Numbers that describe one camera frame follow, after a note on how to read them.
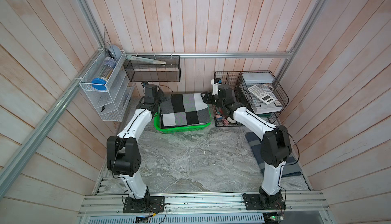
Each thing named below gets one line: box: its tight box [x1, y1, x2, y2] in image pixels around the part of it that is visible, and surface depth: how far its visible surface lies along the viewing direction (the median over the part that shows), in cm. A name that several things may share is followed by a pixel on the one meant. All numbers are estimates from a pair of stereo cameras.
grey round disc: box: [108, 44, 122, 61], surface depth 85 cm
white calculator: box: [247, 84, 276, 105], surface depth 93 cm
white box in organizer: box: [241, 72, 274, 84], surface depth 103 cm
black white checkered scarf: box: [159, 93, 211, 128], surface depth 95 cm
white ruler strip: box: [126, 54, 167, 66], surface depth 92 cm
